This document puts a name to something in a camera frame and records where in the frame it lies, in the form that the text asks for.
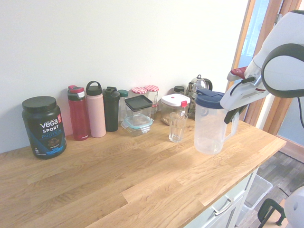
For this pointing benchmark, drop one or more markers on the jar red gingham lid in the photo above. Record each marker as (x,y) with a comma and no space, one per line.
(152,91)
(139,90)

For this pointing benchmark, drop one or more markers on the white drawer cabinet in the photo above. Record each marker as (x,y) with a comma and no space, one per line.
(235,204)

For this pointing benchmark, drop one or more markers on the black Vega protein tub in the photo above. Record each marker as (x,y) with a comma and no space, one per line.
(44,128)

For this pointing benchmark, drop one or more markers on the red white wrist camera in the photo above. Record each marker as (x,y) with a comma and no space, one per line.
(236,72)

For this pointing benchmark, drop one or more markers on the jar dark lid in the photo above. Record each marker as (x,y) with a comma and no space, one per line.
(178,89)

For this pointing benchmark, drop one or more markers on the red water bottle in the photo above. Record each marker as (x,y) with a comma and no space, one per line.
(78,116)

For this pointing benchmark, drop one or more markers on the black clamp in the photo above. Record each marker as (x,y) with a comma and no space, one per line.
(268,211)

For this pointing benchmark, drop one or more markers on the pink bottle black lid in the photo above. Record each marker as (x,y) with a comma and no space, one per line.
(95,114)

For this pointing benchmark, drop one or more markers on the clear plastic storage bin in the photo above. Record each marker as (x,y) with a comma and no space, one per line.
(259,192)

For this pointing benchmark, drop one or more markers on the glass container teal clip lid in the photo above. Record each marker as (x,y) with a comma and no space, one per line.
(137,124)

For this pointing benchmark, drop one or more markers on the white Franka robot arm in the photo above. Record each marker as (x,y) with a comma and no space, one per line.
(282,64)

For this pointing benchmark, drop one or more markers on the clear plastic pitcher blue lid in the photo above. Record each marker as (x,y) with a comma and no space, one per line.
(209,123)

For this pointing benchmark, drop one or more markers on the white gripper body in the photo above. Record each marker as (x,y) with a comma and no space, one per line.
(242,95)

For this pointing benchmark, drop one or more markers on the square container black lid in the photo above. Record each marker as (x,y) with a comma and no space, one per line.
(139,103)

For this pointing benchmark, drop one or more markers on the clear bottle green lid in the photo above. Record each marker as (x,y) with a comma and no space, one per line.
(122,99)

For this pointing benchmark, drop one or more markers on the clear container white lid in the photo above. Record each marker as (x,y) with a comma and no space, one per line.
(174,104)

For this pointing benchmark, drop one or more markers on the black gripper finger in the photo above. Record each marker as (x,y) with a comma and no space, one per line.
(231,116)

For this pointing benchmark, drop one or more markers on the black shaker bottle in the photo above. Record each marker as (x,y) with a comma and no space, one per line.
(111,111)

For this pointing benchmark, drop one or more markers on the clear drinking glass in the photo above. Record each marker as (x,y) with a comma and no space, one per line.
(177,127)

